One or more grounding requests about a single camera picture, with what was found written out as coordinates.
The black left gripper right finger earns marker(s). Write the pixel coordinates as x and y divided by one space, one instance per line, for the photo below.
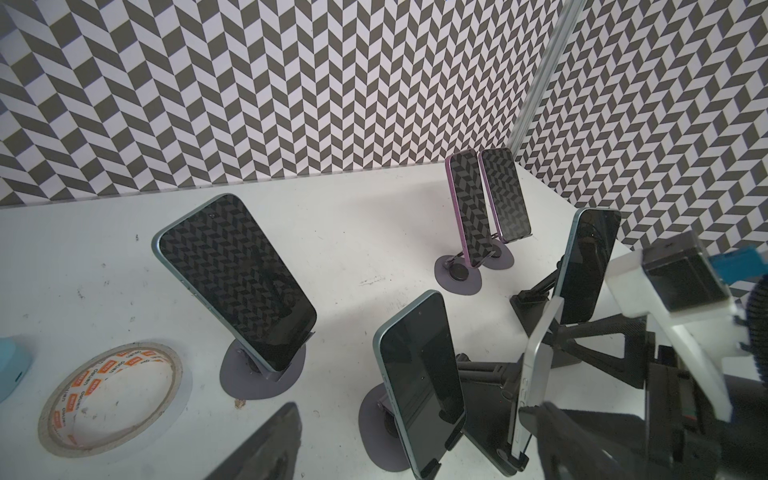
574 444

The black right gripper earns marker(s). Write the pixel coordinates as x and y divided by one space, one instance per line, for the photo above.
682 437

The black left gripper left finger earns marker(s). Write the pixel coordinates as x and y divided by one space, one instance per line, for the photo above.
270 453

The purple round stand purple phone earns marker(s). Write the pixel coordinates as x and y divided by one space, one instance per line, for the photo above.
455 275

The phone back right on stand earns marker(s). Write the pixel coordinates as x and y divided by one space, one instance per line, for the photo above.
506 196

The purple phone on stand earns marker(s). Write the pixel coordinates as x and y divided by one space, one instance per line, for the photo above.
466 189

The clear packing tape roll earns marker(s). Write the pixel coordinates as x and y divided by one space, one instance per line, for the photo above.
116 404

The light blue earbuds case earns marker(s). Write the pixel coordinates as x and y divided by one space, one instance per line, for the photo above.
15 360

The aluminium corner post right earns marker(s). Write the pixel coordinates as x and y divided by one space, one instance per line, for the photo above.
564 27

